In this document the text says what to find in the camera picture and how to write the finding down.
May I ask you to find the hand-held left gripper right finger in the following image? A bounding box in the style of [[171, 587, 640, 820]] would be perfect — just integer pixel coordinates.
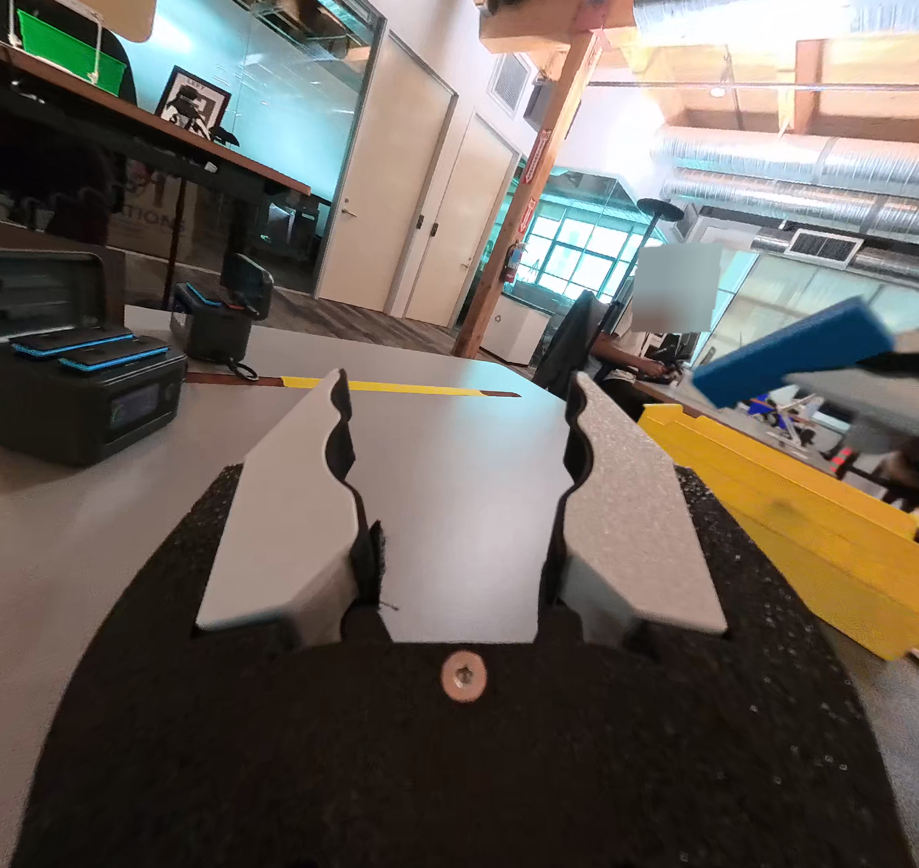
[[544, 371, 728, 648]]

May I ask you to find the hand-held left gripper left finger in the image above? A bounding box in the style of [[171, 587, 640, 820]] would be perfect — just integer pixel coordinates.
[[194, 367, 381, 648]]

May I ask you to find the blue rectangular block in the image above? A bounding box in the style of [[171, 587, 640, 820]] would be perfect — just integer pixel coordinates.
[[691, 297, 896, 410]]

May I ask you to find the yellow plastic bin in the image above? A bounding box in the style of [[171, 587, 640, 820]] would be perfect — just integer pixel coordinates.
[[638, 403, 919, 662]]

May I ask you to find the yellow tape strip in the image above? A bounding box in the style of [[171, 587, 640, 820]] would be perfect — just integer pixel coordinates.
[[185, 373, 522, 400]]

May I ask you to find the black office chair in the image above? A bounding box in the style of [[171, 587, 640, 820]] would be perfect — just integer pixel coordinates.
[[533, 291, 603, 401]]

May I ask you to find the small black charger box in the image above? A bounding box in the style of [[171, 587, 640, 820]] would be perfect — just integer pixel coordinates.
[[170, 253, 276, 365]]

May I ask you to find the black blue-edged battery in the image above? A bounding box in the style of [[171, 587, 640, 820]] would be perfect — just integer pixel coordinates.
[[10, 328, 135, 361], [59, 341, 171, 374]]

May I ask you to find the white cabinet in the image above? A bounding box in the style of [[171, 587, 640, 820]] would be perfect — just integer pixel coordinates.
[[480, 294, 551, 368]]

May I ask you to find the black charger box with display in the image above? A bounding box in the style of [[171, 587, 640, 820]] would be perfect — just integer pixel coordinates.
[[0, 326, 189, 468]]

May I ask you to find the black floor lamp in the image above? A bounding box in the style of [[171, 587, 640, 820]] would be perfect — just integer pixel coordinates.
[[606, 197, 684, 339]]

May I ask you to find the paned window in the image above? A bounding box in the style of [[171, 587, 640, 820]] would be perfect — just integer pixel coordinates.
[[516, 213, 649, 296]]

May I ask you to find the cardboard box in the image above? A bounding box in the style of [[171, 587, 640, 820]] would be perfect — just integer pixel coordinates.
[[106, 178, 196, 267]]

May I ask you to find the black hard case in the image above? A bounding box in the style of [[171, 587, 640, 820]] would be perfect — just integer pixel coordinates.
[[0, 245, 127, 342]]

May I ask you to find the narrow cream door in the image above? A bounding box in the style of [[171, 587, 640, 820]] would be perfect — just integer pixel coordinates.
[[404, 113, 519, 328]]

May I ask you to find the wide cream door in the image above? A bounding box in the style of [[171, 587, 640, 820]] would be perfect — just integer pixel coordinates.
[[318, 30, 458, 314]]

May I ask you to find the red white sign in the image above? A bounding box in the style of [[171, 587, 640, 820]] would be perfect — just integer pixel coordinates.
[[522, 129, 553, 185]]

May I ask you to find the wooden top desk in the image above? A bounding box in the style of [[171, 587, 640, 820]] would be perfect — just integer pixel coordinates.
[[0, 41, 314, 199]]

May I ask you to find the framed black white picture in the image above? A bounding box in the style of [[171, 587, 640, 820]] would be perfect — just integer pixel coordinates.
[[154, 66, 233, 141]]

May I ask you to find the green plastic bin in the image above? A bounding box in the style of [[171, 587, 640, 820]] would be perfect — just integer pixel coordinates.
[[16, 8, 128, 98]]

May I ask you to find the wooden post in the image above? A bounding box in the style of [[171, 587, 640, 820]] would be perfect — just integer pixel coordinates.
[[451, 21, 613, 361]]

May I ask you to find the wall vent grille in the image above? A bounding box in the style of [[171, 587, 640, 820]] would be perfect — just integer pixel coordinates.
[[490, 52, 534, 113]]

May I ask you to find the white cord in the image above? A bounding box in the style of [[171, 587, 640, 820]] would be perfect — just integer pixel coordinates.
[[6, 0, 103, 85]]

